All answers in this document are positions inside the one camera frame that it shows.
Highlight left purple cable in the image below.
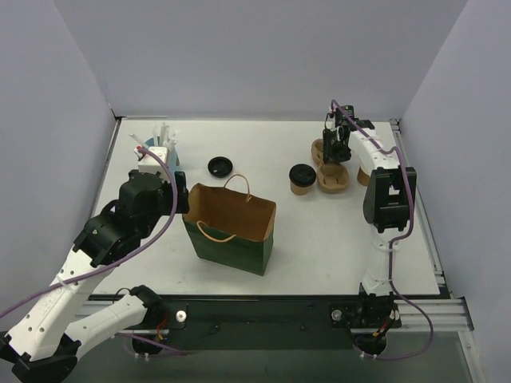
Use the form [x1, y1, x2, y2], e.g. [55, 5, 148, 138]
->
[0, 147, 180, 320]

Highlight brown pulp cup carrier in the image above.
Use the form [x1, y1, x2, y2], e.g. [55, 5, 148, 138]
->
[311, 139, 350, 194]

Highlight brown and green paper bag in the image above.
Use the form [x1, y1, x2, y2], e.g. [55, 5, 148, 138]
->
[182, 174, 276, 276]

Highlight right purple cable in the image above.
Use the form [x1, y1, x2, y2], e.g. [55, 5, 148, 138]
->
[329, 99, 436, 360]

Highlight white wrapped straw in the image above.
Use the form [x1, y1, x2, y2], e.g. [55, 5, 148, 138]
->
[129, 133, 149, 148]
[152, 125, 160, 147]
[164, 130, 180, 157]
[159, 123, 169, 147]

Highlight aluminium frame rail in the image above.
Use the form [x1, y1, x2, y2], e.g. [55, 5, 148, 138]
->
[389, 118, 474, 333]

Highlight purple cable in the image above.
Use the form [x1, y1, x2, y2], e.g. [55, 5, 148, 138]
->
[0, 147, 180, 320]
[329, 99, 436, 360]

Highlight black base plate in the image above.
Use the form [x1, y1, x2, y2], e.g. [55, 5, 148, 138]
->
[130, 297, 402, 352]

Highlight blue straw holder cup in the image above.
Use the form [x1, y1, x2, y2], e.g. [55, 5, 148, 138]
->
[167, 152, 180, 171]

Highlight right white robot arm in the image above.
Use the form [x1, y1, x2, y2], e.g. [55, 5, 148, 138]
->
[322, 100, 417, 297]

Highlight brown paper coffee cup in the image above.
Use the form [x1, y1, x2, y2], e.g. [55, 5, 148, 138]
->
[290, 182, 313, 196]

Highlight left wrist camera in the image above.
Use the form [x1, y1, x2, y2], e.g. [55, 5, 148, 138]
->
[133, 146, 169, 175]

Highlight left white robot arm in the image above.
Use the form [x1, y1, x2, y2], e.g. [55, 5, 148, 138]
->
[1, 170, 189, 382]

